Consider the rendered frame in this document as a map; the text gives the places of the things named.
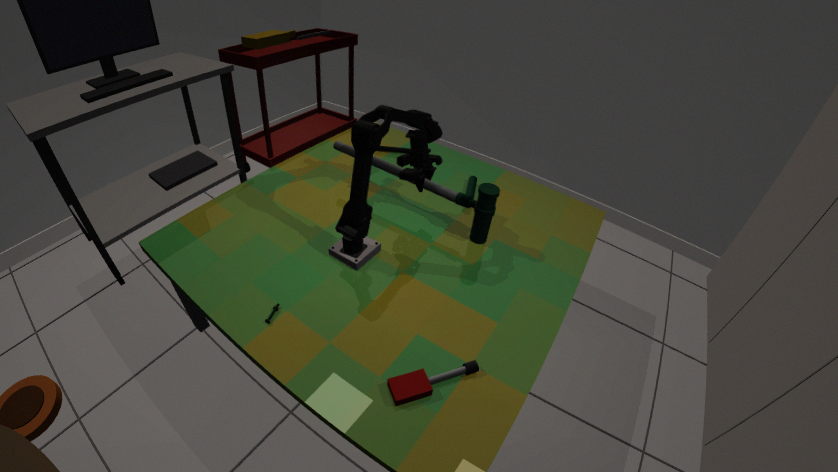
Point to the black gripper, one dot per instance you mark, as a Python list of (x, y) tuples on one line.
[(423, 168)]

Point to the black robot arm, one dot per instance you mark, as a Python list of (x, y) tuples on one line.
[(366, 138)]

